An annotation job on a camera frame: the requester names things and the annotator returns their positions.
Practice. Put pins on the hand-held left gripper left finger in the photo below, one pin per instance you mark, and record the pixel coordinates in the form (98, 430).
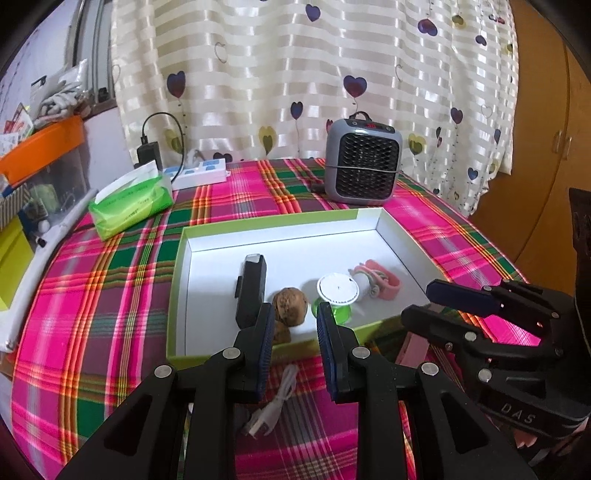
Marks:
(263, 350)

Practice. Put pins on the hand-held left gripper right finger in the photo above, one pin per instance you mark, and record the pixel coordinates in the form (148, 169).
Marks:
(327, 355)

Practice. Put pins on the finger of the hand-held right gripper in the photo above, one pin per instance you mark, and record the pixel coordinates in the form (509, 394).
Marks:
(434, 323)
(461, 297)

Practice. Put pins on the brown walnut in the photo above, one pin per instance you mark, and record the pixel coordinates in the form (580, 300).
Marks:
(279, 332)
(290, 307)

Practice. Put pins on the pink piece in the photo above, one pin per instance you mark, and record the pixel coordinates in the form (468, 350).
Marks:
(415, 348)

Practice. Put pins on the pink clip holder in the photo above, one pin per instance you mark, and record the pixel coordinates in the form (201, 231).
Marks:
(388, 284)

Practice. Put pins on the black rectangular device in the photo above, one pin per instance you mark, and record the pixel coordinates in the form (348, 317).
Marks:
(251, 286)

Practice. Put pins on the green and white round stand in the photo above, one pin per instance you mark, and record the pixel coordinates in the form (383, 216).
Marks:
(338, 288)

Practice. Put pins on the green and white cardboard box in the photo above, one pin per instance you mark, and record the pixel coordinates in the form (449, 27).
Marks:
(217, 267)

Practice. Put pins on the dark patterned object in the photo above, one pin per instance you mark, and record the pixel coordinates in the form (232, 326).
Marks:
(581, 230)

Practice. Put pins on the wooden cabinet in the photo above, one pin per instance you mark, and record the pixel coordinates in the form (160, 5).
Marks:
(540, 161)

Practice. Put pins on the grey space heater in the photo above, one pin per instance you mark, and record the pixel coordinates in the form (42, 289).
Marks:
(364, 161)

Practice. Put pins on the plaid tablecloth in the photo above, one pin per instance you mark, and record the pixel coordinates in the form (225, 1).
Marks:
(92, 346)

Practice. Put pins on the white power strip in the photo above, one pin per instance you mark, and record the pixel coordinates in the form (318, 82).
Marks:
(203, 175)

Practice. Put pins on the green tissue pack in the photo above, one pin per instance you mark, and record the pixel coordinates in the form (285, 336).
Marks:
(134, 207)

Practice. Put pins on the white side table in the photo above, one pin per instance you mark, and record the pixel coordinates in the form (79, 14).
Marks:
(18, 327)

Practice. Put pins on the yellow-green box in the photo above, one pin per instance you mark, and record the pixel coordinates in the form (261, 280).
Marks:
(11, 267)

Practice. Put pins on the striped curtain with hearts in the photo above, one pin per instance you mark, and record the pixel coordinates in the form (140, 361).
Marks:
(277, 69)

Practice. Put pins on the striped box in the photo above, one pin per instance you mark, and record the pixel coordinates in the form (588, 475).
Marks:
(14, 207)

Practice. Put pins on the clear bin with orange lid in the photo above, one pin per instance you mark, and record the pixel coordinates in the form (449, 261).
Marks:
(46, 138)

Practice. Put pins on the grey cloth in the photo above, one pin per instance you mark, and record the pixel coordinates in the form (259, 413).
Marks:
(60, 104)

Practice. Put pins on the stack of paper packets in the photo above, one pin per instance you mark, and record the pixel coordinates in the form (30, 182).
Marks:
(16, 129)

